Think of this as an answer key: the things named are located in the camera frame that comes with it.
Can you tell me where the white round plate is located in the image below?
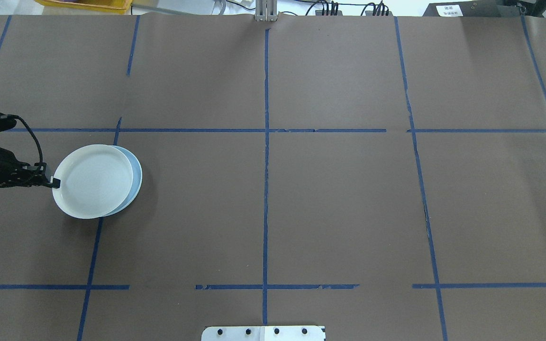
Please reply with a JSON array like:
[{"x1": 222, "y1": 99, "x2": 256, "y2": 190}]
[{"x1": 52, "y1": 144, "x2": 134, "y2": 220}]

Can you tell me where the light blue round plate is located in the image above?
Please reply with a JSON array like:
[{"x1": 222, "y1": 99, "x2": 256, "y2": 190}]
[{"x1": 102, "y1": 145, "x2": 143, "y2": 218}]

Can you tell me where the yellow plastic bin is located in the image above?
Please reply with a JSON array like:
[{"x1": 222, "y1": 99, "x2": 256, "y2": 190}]
[{"x1": 34, "y1": 0, "x2": 134, "y2": 14}]

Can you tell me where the grey flat metal sheet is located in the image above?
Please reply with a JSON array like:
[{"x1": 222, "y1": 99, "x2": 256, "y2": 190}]
[{"x1": 132, "y1": 0, "x2": 227, "y2": 16}]

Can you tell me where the black box with white label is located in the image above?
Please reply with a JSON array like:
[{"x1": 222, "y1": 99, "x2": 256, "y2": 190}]
[{"x1": 422, "y1": 0, "x2": 546, "y2": 18}]

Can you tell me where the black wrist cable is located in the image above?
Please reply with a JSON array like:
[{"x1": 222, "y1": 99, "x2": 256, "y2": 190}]
[{"x1": 7, "y1": 114, "x2": 45, "y2": 167}]

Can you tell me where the white metal base plate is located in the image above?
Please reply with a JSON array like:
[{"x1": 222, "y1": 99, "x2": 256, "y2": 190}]
[{"x1": 201, "y1": 325, "x2": 327, "y2": 341}]

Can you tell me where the grey metal bar bracket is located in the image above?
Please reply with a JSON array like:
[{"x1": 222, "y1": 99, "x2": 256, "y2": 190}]
[{"x1": 255, "y1": 0, "x2": 279, "y2": 23}]

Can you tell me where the black cable plug cluster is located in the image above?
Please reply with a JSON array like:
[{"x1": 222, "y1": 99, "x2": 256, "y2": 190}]
[
  {"x1": 314, "y1": 1, "x2": 341, "y2": 17},
  {"x1": 364, "y1": 1, "x2": 391, "y2": 17}
]

